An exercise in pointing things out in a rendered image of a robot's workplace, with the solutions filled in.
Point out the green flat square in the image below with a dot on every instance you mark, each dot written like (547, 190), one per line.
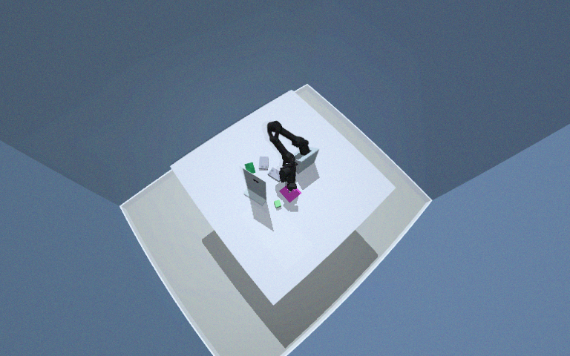
(250, 167)

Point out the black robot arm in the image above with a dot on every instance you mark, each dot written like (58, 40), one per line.
(287, 157)

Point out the purple square patch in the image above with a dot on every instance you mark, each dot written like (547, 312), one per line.
(290, 196)

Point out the grey panel with rectangular socket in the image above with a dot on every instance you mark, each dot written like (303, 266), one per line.
(256, 187)

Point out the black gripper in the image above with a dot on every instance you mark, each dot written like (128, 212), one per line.
(291, 182)

